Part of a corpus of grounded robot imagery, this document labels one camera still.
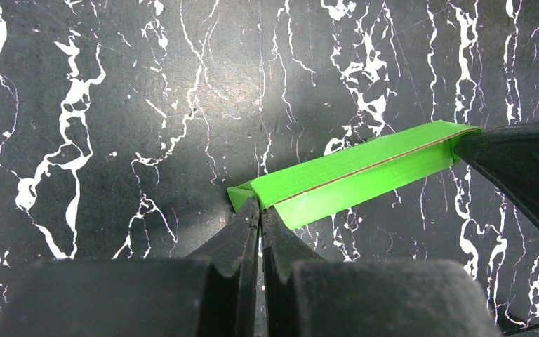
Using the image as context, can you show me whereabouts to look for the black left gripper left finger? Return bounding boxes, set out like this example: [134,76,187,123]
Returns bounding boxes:
[0,198,260,336]

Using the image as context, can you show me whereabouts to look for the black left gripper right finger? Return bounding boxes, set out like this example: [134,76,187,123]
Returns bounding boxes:
[260,208,501,336]

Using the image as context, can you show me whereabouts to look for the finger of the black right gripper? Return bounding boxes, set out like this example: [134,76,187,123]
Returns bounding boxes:
[453,121,539,229]

